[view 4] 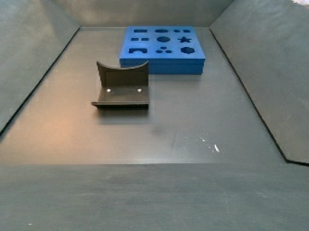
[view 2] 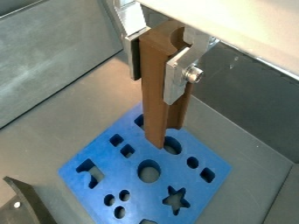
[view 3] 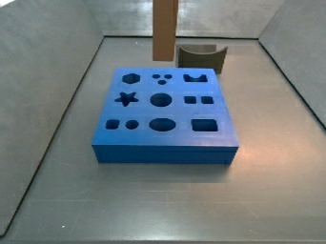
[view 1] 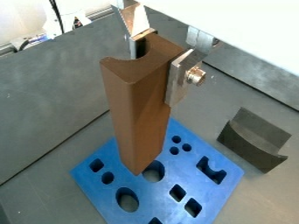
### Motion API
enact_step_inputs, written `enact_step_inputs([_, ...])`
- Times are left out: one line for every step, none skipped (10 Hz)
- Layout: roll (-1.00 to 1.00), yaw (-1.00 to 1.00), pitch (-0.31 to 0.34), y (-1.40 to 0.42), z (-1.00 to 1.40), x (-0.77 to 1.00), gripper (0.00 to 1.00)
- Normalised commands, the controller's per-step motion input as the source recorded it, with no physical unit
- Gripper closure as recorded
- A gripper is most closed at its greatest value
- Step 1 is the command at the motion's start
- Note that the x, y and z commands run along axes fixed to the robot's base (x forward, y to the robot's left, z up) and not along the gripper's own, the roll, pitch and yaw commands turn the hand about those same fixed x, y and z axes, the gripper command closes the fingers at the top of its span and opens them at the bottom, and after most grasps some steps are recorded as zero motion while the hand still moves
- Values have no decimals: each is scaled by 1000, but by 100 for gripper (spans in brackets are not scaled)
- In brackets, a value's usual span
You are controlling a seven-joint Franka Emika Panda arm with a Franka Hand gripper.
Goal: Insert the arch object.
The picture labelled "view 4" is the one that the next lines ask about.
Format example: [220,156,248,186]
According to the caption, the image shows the black curved holder stand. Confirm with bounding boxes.
[93,62,150,108]

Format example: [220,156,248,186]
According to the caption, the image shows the blue shape sorter block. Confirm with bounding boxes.
[120,26,205,75]

